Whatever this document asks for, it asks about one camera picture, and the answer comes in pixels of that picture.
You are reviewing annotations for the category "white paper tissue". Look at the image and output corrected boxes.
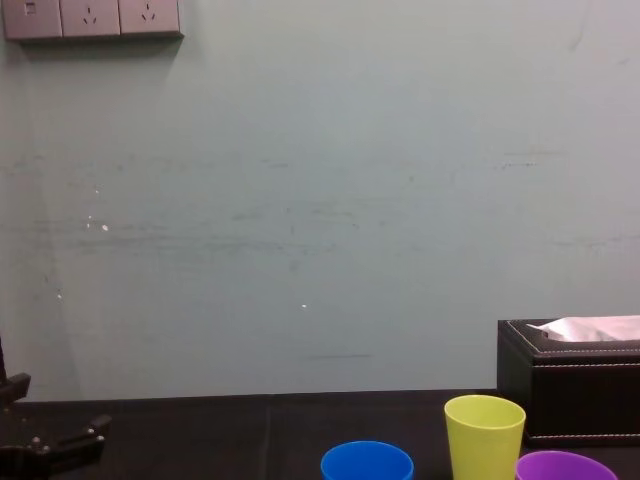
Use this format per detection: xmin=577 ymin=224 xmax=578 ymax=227
xmin=524 ymin=314 xmax=640 ymax=344

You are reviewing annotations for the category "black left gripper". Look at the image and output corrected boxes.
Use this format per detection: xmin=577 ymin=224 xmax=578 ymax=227
xmin=0 ymin=329 xmax=113 ymax=480

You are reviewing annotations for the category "grey network wall socket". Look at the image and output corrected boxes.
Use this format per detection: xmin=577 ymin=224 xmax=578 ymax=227
xmin=1 ymin=0 xmax=64 ymax=41

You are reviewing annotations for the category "black leather tissue box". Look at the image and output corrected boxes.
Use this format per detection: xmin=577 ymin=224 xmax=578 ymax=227
xmin=496 ymin=315 xmax=640 ymax=449

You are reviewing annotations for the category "purple plastic cup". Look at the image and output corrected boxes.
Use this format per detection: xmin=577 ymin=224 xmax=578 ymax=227
xmin=514 ymin=449 xmax=621 ymax=480

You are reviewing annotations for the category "black table cloth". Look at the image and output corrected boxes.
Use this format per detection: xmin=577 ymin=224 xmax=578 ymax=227
xmin=0 ymin=388 xmax=640 ymax=480

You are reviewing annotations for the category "blue plastic cup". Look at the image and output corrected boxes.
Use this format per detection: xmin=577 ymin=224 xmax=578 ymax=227
xmin=320 ymin=440 xmax=416 ymax=480

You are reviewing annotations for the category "grey power wall socket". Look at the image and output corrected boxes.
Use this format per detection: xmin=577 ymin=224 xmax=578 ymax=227
xmin=118 ymin=0 xmax=182 ymax=36
xmin=59 ymin=0 xmax=122 ymax=38

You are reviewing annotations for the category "yellow plastic cup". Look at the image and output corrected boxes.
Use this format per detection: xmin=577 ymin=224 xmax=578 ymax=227
xmin=443 ymin=394 xmax=528 ymax=480

